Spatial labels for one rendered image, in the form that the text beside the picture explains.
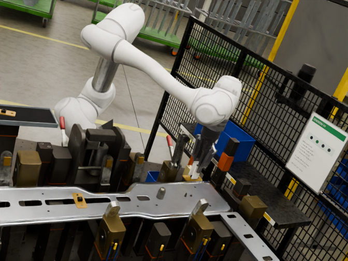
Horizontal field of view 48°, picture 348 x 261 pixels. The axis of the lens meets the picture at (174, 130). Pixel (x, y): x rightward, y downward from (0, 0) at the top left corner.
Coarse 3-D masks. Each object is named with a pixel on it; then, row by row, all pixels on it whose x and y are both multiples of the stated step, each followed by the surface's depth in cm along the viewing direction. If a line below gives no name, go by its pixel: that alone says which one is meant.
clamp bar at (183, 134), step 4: (180, 136) 170; (184, 136) 170; (180, 140) 171; (184, 140) 169; (188, 140) 169; (176, 144) 172; (180, 144) 173; (184, 144) 173; (176, 148) 172; (180, 148) 173; (176, 152) 172; (180, 152) 174; (172, 156) 174; (176, 156) 173; (180, 156) 174; (172, 160) 174; (176, 160) 175; (180, 160) 175; (172, 168) 174
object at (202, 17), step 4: (208, 0) 1254; (204, 4) 1268; (208, 4) 1261; (204, 8) 1264; (208, 8) 1267; (200, 16) 1278; (204, 16) 1276; (200, 20) 1280; (204, 20) 1282; (200, 28) 1287
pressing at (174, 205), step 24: (0, 192) 133; (24, 192) 137; (48, 192) 141; (72, 192) 145; (120, 192) 154; (144, 192) 160; (168, 192) 166; (192, 192) 172; (216, 192) 179; (0, 216) 123; (24, 216) 126; (48, 216) 130; (72, 216) 134; (96, 216) 138; (120, 216) 142; (144, 216) 147; (168, 216) 151
